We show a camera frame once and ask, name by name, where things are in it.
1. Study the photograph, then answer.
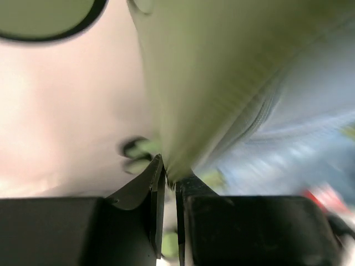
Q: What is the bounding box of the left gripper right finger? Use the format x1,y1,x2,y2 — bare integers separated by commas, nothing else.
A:
175,176,341,265

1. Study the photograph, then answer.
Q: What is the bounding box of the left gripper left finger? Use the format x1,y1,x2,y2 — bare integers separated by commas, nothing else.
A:
1,155,165,265

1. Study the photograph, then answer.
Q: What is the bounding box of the red white patterned cloth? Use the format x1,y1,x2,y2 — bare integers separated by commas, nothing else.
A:
301,183,354,215

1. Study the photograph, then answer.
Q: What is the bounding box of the green hard-shell suitcase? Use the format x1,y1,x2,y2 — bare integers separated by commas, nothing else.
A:
0,0,355,258

